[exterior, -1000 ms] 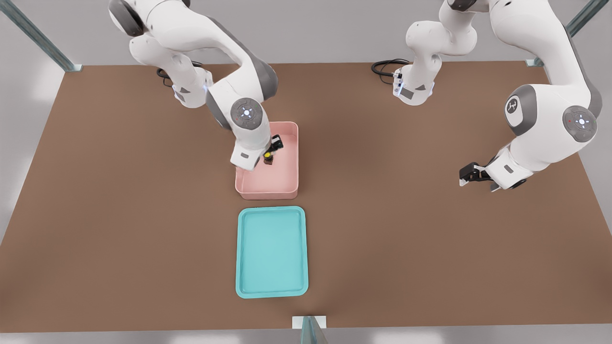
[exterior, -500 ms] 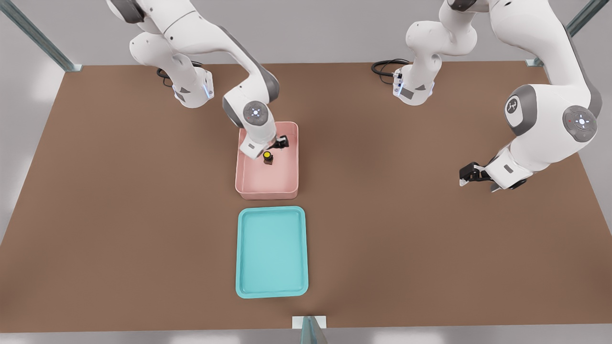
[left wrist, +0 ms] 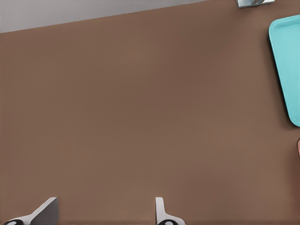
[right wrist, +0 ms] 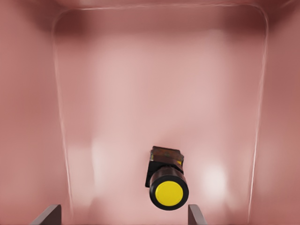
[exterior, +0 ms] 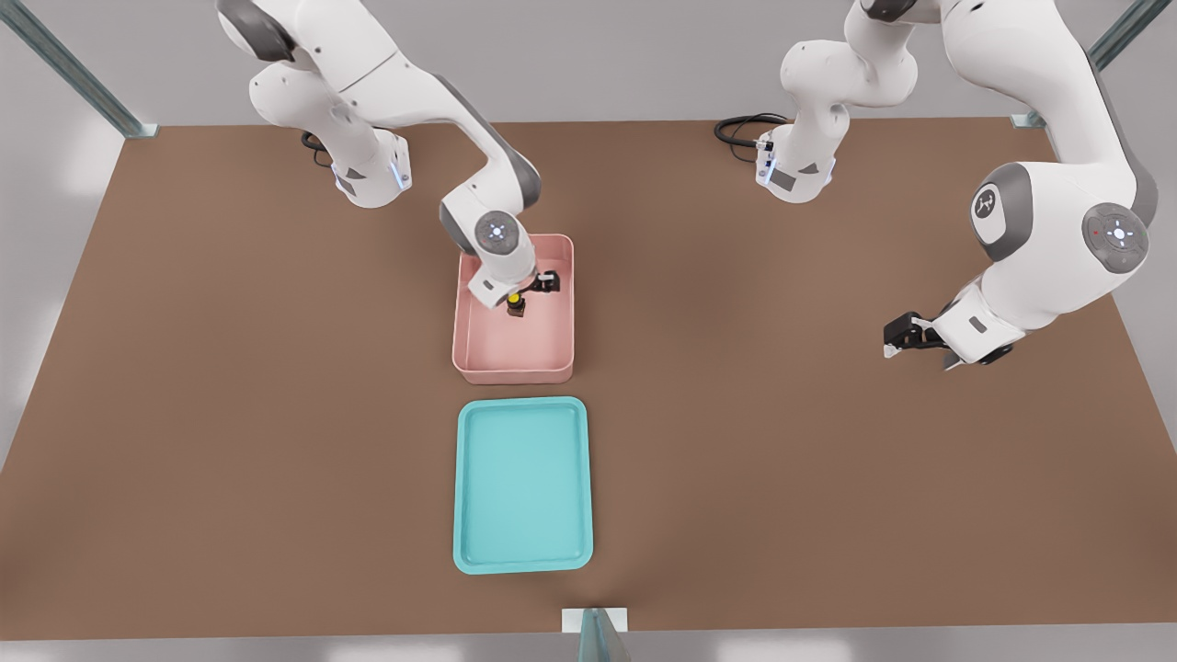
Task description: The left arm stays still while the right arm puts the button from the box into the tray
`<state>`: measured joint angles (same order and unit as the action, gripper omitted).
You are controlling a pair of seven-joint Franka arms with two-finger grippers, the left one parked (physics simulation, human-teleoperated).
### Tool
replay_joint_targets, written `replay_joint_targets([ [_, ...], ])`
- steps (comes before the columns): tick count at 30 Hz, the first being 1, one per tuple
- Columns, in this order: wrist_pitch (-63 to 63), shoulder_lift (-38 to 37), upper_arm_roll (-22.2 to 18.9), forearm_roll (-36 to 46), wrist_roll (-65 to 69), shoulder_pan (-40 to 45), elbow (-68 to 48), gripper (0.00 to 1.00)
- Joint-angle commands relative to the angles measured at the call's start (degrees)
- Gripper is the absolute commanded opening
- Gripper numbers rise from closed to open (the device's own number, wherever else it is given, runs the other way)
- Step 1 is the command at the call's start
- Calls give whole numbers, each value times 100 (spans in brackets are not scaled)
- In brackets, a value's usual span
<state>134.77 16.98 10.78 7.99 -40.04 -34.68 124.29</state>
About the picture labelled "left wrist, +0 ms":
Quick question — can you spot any pale blue-green tray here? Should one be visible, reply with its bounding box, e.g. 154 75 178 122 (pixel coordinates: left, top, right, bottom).
268 14 300 128

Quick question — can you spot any silver frame post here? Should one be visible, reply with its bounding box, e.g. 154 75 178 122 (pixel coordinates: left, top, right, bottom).
236 0 275 9

